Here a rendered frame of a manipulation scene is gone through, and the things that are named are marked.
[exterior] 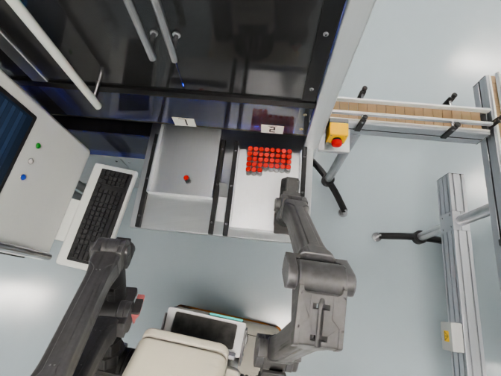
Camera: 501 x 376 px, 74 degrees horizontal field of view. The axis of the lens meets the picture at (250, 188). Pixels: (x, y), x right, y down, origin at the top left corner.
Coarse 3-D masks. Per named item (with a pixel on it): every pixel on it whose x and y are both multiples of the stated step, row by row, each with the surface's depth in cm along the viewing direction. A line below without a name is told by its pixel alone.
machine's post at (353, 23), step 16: (352, 0) 71; (368, 0) 70; (352, 16) 74; (368, 16) 74; (336, 32) 82; (352, 32) 79; (336, 48) 84; (352, 48) 84; (336, 64) 89; (336, 80) 95; (320, 96) 104; (336, 96) 103; (320, 112) 112; (320, 128) 122; (304, 144) 135
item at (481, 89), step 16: (480, 80) 146; (496, 80) 139; (480, 96) 145; (496, 96) 140; (496, 112) 137; (496, 128) 134; (496, 144) 132; (496, 160) 131; (496, 176) 130; (496, 192) 129; (496, 208) 129; (496, 224) 128; (496, 240) 127; (496, 256) 126
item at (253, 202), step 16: (240, 160) 137; (240, 176) 135; (256, 176) 135; (272, 176) 135; (288, 176) 135; (240, 192) 133; (256, 192) 132; (272, 192) 132; (240, 208) 130; (256, 208) 130; (272, 208) 130; (240, 224) 128; (256, 224) 128; (272, 224) 128
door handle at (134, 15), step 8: (128, 0) 69; (128, 8) 71; (136, 16) 74; (136, 24) 75; (144, 32) 78; (152, 32) 86; (144, 40) 80; (152, 40) 85; (152, 48) 84; (152, 56) 85
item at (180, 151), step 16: (160, 128) 139; (176, 128) 142; (192, 128) 142; (208, 128) 142; (160, 144) 140; (176, 144) 140; (192, 144) 140; (208, 144) 140; (160, 160) 138; (176, 160) 138; (192, 160) 137; (208, 160) 137; (160, 176) 135; (176, 176) 135; (192, 176) 135; (208, 176) 135; (160, 192) 130; (176, 192) 133; (192, 192) 133; (208, 192) 133
